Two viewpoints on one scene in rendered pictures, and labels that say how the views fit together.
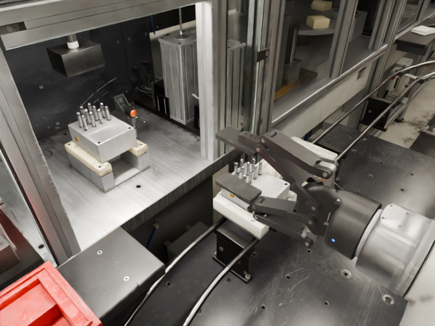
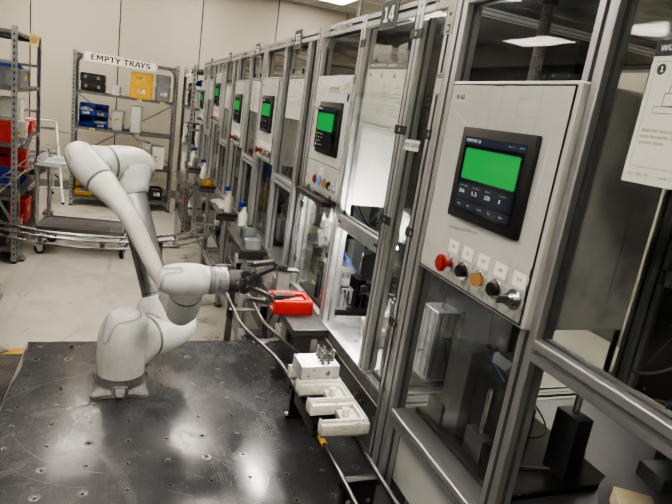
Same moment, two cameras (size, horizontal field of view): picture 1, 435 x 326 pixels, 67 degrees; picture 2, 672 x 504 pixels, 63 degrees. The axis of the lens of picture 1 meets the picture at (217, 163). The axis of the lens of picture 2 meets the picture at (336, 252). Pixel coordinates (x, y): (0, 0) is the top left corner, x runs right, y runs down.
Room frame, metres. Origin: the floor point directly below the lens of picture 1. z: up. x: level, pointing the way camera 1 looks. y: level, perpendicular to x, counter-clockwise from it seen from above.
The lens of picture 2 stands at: (1.31, -1.53, 1.69)
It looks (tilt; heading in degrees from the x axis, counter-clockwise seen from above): 14 degrees down; 117
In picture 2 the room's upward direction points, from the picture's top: 9 degrees clockwise
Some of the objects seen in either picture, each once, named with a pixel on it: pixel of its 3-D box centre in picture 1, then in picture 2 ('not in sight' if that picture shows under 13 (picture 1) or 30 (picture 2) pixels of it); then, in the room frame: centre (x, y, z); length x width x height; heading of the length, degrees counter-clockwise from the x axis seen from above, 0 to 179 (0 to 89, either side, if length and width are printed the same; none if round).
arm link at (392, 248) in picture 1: (392, 245); (218, 280); (0.24, -0.20, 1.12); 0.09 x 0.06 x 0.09; 138
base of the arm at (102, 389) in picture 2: not in sight; (120, 381); (-0.04, -0.32, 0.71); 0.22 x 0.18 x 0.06; 138
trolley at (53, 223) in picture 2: not in sight; (85, 204); (-3.35, 2.09, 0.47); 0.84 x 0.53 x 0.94; 42
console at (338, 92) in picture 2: not in sight; (353, 139); (0.30, 0.49, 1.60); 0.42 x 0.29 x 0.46; 138
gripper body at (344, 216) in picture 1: (332, 213); (241, 281); (0.29, -0.14, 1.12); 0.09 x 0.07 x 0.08; 48
